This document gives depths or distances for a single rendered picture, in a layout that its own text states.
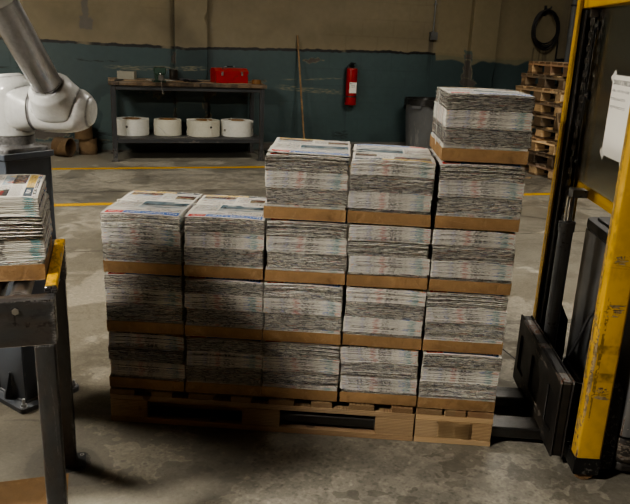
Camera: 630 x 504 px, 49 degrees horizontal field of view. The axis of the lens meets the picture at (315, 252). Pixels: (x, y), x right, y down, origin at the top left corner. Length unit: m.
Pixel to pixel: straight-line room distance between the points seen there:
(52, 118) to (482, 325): 1.68
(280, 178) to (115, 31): 6.80
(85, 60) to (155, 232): 6.65
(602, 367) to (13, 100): 2.21
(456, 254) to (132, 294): 1.17
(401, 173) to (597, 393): 0.98
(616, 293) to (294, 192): 1.10
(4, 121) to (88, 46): 6.35
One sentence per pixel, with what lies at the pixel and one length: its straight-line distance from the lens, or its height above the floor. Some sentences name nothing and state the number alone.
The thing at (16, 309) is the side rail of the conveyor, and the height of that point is 0.78.
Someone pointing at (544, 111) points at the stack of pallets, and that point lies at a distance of 8.69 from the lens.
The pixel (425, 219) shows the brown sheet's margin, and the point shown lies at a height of 0.86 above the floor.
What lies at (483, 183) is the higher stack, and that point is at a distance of 2.42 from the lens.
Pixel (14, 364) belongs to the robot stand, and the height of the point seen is 0.17.
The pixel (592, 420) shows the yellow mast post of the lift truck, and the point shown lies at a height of 0.24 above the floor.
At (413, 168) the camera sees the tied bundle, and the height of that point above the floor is 1.04.
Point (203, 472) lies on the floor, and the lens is 2.54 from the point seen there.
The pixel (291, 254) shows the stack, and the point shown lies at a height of 0.71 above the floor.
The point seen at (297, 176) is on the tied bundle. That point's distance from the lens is 2.39.
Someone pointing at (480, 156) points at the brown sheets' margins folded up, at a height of 1.09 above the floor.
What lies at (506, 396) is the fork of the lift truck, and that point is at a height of 0.07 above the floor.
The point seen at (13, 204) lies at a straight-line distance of 1.90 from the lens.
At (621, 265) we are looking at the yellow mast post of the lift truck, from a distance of 2.40.
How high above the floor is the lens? 1.43
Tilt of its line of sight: 17 degrees down
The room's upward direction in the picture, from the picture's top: 3 degrees clockwise
